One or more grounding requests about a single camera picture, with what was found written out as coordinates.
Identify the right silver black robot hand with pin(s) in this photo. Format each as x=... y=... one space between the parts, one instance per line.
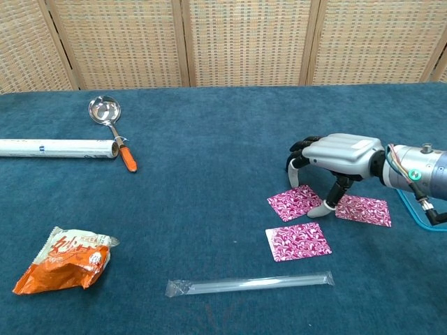
x=344 y=153

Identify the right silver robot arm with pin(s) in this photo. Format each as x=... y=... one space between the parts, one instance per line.
x=436 y=174

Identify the clear wrapped straw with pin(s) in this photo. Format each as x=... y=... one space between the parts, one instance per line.
x=251 y=282

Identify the woven rattan screen panel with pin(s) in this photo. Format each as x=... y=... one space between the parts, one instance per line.
x=122 y=42
x=28 y=45
x=248 y=42
x=377 y=42

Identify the white film roll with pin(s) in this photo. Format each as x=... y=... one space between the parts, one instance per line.
x=52 y=148

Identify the blue plush table cover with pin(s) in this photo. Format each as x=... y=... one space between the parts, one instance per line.
x=223 y=174

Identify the pink patterned card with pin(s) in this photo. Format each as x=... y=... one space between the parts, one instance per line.
x=295 y=204
x=366 y=211
x=297 y=242

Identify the orange white snack bag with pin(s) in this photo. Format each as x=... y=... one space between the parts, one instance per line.
x=63 y=272

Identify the translucent blue plastic lid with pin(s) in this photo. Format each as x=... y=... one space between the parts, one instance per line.
x=415 y=209

